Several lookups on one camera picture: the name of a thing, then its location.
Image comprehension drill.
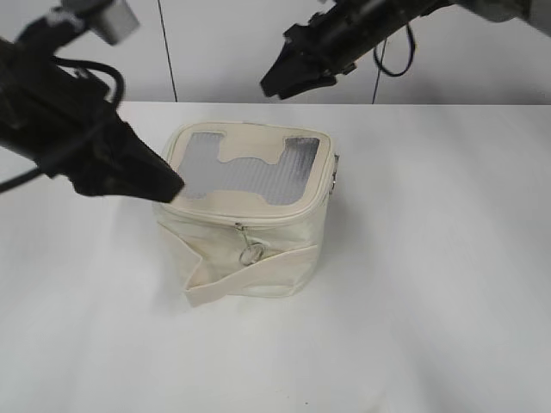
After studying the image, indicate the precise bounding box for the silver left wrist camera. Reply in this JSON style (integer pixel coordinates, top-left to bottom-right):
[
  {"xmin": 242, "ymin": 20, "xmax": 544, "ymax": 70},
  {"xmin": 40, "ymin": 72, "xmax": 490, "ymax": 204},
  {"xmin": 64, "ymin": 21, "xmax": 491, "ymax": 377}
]
[{"xmin": 60, "ymin": 0, "xmax": 139, "ymax": 46}]

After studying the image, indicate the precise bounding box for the cream fabric zipper bag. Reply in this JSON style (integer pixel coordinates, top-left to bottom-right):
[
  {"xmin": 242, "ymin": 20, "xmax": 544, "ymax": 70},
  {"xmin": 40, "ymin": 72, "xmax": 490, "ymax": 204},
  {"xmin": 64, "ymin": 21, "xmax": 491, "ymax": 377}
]
[{"xmin": 154, "ymin": 122, "xmax": 338, "ymax": 306}]

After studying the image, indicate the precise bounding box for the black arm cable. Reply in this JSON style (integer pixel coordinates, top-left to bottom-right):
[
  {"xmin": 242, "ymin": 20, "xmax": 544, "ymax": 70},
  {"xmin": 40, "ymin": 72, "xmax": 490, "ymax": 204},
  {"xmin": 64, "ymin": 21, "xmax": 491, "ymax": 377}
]
[
  {"xmin": 0, "ymin": 55, "xmax": 126, "ymax": 194},
  {"xmin": 372, "ymin": 23, "xmax": 421, "ymax": 78}
]

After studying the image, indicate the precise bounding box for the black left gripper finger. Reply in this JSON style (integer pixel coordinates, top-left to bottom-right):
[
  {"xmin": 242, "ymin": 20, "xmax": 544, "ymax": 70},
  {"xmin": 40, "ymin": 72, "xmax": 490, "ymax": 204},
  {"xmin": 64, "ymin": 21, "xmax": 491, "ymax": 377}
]
[{"xmin": 72, "ymin": 120, "xmax": 184, "ymax": 203}]

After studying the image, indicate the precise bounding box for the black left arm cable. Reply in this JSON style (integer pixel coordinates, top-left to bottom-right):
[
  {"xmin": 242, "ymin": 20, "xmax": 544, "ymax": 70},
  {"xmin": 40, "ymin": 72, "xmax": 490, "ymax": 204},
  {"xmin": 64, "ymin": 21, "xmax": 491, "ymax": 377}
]
[{"xmin": 0, "ymin": 55, "xmax": 126, "ymax": 194}]

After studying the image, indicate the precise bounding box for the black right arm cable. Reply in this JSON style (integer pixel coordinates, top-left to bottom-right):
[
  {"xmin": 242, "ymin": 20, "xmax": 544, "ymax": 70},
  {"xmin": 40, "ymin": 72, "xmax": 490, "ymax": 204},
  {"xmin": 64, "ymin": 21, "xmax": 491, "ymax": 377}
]
[{"xmin": 372, "ymin": 23, "xmax": 421, "ymax": 78}]

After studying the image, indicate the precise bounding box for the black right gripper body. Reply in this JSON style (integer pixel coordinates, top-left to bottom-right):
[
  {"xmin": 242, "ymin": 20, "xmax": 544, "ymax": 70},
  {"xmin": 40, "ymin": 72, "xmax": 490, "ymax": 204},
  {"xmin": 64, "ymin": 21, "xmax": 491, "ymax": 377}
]
[{"xmin": 282, "ymin": 1, "xmax": 413, "ymax": 76}]

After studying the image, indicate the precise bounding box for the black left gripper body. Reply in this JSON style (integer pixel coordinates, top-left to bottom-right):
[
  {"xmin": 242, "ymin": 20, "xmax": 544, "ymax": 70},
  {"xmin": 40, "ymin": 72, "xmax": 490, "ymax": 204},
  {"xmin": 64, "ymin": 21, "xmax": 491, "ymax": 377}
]
[{"xmin": 16, "ymin": 64, "xmax": 125, "ymax": 186}]

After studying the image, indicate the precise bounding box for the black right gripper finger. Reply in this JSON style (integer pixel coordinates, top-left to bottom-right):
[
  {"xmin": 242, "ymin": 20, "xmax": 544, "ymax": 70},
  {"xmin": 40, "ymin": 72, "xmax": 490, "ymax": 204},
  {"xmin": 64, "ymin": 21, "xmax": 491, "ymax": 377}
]
[
  {"xmin": 279, "ymin": 71, "xmax": 337, "ymax": 100},
  {"xmin": 260, "ymin": 41, "xmax": 323, "ymax": 97}
]

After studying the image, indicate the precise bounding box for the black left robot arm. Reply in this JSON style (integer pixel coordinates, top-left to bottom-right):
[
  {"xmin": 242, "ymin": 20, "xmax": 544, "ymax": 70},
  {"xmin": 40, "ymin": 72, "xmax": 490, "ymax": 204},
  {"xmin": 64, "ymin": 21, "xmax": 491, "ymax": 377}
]
[{"xmin": 1, "ymin": 1, "xmax": 184, "ymax": 203}]

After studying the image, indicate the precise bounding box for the metal zipper pull ring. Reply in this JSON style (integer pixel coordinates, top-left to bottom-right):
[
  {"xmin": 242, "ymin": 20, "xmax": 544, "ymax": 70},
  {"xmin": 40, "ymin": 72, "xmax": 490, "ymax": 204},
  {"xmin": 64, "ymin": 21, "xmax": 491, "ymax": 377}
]
[{"xmin": 233, "ymin": 221, "xmax": 263, "ymax": 265}]

